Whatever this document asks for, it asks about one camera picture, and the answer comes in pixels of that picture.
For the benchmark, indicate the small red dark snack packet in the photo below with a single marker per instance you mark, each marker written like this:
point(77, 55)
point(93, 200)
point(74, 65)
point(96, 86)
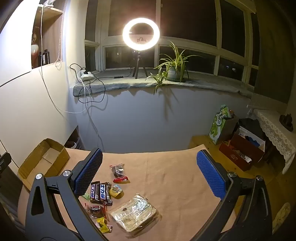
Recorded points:
point(94, 209)

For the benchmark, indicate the dark bottle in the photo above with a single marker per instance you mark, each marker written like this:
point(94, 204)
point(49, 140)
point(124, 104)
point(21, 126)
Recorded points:
point(45, 58)

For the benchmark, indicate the white power strip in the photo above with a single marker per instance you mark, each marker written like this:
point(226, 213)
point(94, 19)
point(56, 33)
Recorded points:
point(86, 76)

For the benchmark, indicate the small yellow snack packet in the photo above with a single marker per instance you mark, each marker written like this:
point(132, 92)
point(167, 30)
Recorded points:
point(103, 224)

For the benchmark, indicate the white lace cloth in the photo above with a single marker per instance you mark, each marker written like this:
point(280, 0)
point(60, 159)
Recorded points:
point(272, 125)

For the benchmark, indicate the open box with dark clothes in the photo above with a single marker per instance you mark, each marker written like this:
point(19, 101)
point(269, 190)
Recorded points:
point(249, 125)

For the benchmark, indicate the green gift bag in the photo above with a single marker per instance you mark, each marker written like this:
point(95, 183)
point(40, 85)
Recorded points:
point(216, 129)

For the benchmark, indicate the yellow jelly cup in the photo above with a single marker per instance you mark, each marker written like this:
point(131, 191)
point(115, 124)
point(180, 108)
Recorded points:
point(116, 192)

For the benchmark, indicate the red cardboard box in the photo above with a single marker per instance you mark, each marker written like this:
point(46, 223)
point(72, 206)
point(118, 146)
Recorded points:
point(240, 157)

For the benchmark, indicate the dark curtain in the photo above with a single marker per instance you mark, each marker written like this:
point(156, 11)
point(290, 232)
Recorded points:
point(275, 46)

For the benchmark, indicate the black tripod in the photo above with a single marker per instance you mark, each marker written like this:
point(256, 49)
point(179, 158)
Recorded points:
point(137, 64)

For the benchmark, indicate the grey plastic basket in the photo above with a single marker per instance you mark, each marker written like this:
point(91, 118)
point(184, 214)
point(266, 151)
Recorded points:
point(74, 143)

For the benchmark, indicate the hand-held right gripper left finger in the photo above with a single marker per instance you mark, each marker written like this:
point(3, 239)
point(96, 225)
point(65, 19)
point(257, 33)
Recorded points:
point(89, 172)

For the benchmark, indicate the dark figurine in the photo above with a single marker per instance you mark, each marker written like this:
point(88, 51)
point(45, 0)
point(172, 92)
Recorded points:
point(286, 120)

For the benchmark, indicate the potted spider plant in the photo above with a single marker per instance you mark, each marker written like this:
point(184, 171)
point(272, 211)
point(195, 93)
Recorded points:
point(173, 71)

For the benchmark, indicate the brown cardboard box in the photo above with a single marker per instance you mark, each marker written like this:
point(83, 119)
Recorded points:
point(55, 160)

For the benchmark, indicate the white and red vase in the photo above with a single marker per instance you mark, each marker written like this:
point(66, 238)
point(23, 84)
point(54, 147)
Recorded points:
point(34, 54)

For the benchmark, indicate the white cabinet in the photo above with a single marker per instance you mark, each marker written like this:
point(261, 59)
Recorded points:
point(27, 104)

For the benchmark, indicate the window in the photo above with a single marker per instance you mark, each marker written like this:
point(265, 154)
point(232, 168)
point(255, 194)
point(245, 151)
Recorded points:
point(185, 23)

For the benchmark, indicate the large clear biscuit packet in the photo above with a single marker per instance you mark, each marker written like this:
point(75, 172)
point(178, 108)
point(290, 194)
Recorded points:
point(134, 213)

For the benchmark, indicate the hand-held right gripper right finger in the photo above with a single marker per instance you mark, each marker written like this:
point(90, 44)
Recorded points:
point(211, 176)

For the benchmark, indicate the pale green candy packet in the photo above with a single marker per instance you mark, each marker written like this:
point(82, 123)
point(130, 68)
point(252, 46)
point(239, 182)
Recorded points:
point(86, 197)

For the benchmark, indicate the clear snack bag red label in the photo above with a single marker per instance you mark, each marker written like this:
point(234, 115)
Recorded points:
point(119, 171)

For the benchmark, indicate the grey sill mat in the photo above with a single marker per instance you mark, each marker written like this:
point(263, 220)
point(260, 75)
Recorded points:
point(120, 82)

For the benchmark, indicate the wooden shelf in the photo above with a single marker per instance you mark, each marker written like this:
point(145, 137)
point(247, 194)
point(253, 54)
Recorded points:
point(53, 34)

